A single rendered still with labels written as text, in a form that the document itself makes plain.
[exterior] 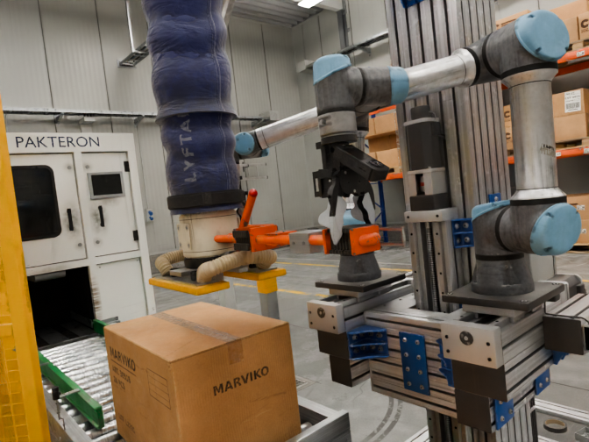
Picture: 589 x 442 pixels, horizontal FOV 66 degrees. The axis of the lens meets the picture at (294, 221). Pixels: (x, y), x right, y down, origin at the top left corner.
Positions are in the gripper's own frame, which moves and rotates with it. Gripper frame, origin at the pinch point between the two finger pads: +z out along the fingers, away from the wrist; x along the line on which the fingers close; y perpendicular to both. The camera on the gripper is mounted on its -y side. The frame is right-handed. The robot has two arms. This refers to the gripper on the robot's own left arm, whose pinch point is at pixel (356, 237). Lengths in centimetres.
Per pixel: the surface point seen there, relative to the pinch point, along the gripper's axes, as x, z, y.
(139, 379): 22, 42, 78
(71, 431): 37, 66, 116
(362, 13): -799, -440, 711
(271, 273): -8.0, 11.7, 43.7
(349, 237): 3.5, -0.4, -1.6
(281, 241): 3.7, 0.6, 20.3
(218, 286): 9.1, 11.9, 43.4
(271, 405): -8, 53, 52
